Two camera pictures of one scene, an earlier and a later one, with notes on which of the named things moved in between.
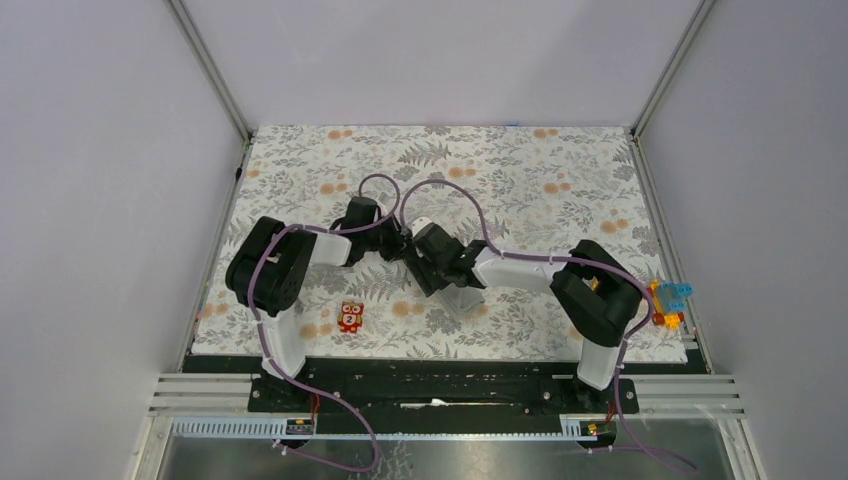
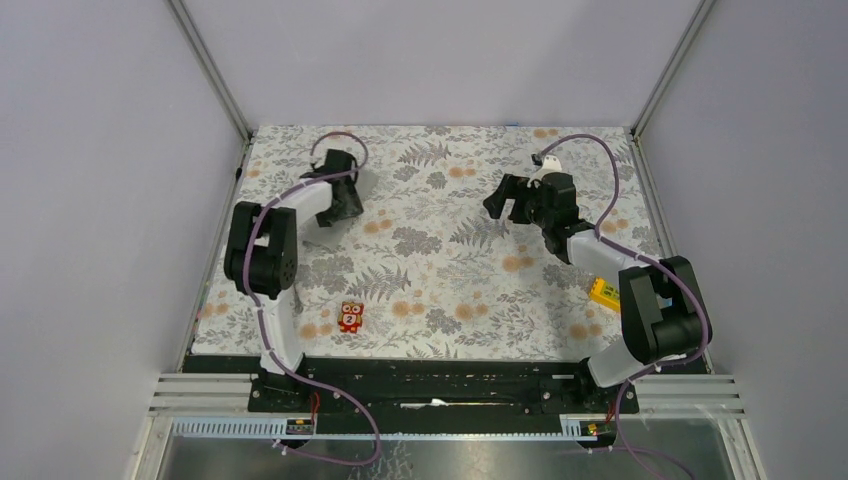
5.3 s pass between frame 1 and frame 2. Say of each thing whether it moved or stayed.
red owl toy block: stayed
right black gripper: moved
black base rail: stayed
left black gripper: moved
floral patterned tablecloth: stayed
